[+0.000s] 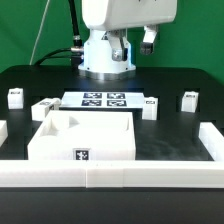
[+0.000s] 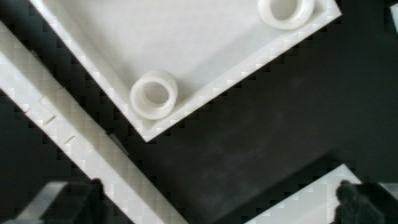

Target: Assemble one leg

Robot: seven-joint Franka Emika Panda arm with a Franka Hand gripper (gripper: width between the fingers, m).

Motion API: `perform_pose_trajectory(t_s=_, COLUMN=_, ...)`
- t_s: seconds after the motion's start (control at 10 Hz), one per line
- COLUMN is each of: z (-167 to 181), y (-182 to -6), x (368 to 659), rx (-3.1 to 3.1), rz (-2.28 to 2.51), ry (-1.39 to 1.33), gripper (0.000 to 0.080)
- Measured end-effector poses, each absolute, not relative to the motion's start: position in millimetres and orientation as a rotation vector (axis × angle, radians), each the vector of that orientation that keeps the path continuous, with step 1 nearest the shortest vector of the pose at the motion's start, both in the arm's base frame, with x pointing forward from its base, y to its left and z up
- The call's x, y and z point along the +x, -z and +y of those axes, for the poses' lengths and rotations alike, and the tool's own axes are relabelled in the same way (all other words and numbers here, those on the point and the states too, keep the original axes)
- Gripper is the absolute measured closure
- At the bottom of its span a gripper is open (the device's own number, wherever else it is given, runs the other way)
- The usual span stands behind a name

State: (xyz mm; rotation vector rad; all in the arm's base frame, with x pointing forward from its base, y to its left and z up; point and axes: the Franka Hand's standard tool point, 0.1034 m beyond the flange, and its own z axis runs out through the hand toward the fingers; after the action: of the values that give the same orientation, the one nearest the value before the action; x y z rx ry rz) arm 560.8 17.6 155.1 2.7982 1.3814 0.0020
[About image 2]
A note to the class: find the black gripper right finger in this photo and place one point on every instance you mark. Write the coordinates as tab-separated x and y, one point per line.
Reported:
369	203

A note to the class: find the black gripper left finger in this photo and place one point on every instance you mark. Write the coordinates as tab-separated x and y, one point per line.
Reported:
67	204

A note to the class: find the white square tabletop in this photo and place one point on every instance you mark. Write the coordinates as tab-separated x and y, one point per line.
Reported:
205	39

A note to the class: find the white U-shaped obstacle fence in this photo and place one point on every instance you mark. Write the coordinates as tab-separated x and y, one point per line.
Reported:
56	113

